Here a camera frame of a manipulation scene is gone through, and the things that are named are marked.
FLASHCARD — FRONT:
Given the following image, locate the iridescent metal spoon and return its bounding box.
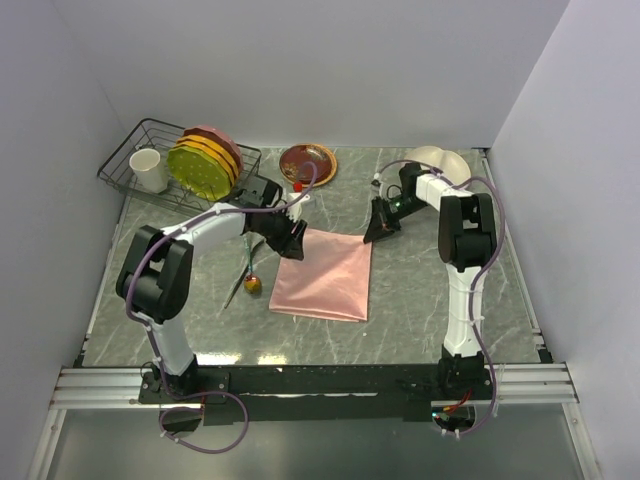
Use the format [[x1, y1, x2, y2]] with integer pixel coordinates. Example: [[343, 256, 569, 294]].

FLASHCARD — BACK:
[[242, 237, 264, 296]]

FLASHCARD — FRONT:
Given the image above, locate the black wire dish rack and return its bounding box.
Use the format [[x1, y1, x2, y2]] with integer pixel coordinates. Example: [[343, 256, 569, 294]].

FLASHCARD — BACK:
[[97, 118, 264, 217]]

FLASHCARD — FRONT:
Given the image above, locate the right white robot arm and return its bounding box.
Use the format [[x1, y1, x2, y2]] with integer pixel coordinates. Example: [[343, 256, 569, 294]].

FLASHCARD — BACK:
[[363, 160, 506, 399]]

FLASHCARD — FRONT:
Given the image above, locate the orange plate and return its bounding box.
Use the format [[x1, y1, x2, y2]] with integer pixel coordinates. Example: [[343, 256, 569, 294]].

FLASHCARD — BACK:
[[176, 134, 242, 186]]

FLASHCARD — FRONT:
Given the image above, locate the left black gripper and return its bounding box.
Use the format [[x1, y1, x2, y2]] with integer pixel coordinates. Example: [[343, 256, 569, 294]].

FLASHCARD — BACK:
[[257, 207, 308, 261]]

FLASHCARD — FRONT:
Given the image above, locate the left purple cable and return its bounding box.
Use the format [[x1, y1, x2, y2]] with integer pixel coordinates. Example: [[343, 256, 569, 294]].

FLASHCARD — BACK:
[[124, 160, 318, 454]]

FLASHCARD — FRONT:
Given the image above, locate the green polka dot plate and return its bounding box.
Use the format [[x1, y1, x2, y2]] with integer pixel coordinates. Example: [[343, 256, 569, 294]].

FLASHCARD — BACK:
[[167, 146, 232, 202]]

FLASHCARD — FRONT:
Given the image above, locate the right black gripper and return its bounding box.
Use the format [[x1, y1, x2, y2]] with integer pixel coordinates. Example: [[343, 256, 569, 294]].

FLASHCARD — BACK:
[[363, 195, 429, 245]]

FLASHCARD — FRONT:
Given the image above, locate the white cup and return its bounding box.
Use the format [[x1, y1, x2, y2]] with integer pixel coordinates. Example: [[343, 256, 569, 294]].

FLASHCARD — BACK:
[[129, 148, 169, 194]]

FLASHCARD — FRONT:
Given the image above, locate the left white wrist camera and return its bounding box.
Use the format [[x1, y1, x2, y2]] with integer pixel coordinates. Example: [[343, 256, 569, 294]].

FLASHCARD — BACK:
[[284, 182, 313, 222]]

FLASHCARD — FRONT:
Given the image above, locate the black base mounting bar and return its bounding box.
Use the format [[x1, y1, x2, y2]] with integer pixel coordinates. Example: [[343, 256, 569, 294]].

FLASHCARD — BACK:
[[138, 364, 493, 426]]

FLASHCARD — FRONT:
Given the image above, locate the dark pink plate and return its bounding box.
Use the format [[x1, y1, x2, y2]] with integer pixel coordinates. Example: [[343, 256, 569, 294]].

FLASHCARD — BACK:
[[183, 125, 244, 171]]

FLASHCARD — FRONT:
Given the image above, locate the aluminium frame rail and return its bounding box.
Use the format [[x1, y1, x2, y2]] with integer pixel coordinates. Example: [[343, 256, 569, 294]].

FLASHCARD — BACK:
[[49, 364, 579, 410]]

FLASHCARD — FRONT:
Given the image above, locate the pink satin napkin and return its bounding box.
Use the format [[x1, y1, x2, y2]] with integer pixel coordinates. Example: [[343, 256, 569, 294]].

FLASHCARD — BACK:
[[269, 229, 372, 322]]

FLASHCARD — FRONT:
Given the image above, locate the dark red decorated plate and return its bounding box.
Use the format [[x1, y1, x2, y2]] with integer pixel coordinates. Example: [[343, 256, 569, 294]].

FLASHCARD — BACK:
[[279, 143, 338, 187]]

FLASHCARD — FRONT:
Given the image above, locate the cream divided plate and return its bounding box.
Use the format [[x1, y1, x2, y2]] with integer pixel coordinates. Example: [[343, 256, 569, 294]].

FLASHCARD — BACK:
[[405, 146, 471, 185]]

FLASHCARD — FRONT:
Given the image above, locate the purple cable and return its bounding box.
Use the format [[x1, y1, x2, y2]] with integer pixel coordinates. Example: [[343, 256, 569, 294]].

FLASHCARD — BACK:
[[124, 160, 318, 454], [373, 159, 505, 441]]

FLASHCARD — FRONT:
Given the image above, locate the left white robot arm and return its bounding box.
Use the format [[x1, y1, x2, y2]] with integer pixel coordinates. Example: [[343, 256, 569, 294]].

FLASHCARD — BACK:
[[116, 177, 311, 402]]

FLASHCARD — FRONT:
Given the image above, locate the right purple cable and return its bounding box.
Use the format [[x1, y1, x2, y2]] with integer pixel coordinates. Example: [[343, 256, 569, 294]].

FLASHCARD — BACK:
[[373, 159, 505, 441]]

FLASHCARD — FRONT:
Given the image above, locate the black utensil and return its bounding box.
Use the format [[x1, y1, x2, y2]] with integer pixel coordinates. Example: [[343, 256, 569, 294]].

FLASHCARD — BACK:
[[223, 239, 265, 310]]

